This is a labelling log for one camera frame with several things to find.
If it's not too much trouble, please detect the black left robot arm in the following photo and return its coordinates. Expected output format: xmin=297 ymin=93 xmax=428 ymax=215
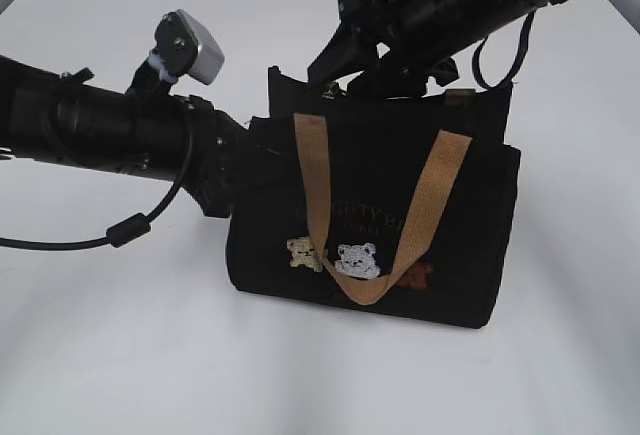
xmin=1 ymin=58 xmax=296 ymax=218

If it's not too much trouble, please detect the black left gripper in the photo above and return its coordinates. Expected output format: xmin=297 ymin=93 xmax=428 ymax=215
xmin=182 ymin=96 xmax=296 ymax=217

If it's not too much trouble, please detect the grey wrist camera on left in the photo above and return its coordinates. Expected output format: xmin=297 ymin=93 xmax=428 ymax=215
xmin=126 ymin=9 xmax=225 ymax=102

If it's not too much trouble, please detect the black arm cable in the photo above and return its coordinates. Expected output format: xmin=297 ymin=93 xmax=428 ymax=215
xmin=0 ymin=72 xmax=197 ymax=250
xmin=472 ymin=10 xmax=535 ymax=91

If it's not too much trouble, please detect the black canvas bear tote bag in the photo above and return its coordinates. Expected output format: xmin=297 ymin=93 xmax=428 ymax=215
xmin=226 ymin=69 xmax=521 ymax=329

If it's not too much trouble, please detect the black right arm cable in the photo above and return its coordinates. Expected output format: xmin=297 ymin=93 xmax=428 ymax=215
xmin=472 ymin=10 xmax=535 ymax=91

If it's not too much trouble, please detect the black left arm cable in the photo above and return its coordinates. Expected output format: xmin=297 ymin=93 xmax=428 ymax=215
xmin=0 ymin=72 xmax=197 ymax=250

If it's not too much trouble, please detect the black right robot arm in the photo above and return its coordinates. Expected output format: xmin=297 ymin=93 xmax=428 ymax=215
xmin=307 ymin=0 xmax=569 ymax=99

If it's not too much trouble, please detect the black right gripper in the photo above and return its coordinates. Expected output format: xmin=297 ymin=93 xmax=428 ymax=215
xmin=307 ymin=0 xmax=458 ymax=100

